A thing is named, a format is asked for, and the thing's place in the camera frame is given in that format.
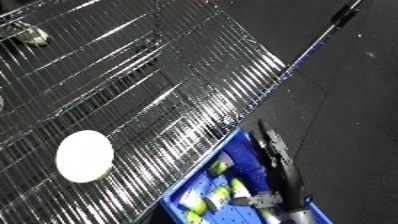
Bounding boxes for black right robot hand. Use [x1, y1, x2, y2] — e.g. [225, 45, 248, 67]
[229, 119, 310, 215]

